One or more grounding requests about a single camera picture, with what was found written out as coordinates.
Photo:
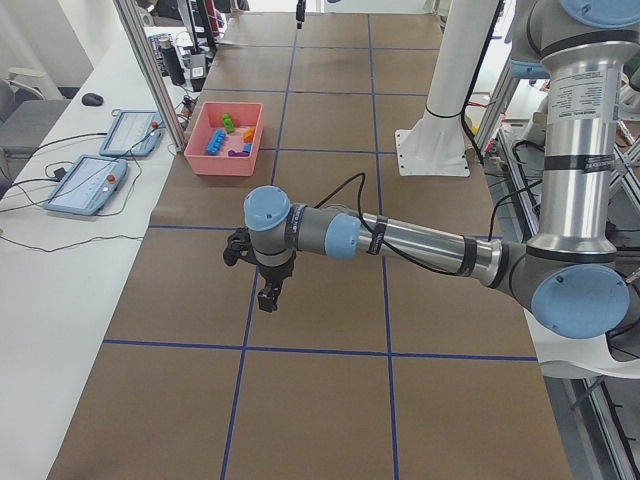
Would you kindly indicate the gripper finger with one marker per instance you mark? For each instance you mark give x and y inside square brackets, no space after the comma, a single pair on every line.
[266,298]
[275,291]

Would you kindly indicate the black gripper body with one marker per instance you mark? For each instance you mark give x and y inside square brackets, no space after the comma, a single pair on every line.
[275,272]

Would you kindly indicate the purple block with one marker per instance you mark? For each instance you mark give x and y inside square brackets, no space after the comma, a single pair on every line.
[238,154]

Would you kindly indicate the orange block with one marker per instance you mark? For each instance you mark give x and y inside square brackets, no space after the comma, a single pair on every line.
[249,134]

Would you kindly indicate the long blue block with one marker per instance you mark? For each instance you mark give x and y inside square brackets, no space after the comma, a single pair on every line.
[216,142]

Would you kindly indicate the green block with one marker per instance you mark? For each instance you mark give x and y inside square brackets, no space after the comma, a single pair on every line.
[228,124]

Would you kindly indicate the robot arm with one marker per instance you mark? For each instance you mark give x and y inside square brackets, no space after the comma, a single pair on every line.
[565,274]

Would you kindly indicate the pink plastic box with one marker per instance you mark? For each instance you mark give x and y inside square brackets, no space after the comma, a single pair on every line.
[243,115]

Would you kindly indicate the teach pendant with red button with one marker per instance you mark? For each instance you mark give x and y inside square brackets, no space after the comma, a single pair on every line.
[88,185]

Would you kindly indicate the black water bottle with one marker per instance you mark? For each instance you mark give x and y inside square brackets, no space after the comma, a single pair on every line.
[171,61]

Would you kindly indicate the black computer mouse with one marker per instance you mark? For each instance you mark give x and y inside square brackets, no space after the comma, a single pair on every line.
[92,100]

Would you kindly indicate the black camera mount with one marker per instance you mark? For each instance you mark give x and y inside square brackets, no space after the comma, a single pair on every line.
[239,247]

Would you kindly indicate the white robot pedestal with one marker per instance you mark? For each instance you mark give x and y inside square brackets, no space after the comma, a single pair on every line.
[435,145]

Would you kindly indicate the aluminium frame post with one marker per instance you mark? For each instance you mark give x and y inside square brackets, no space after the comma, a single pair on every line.
[134,29]

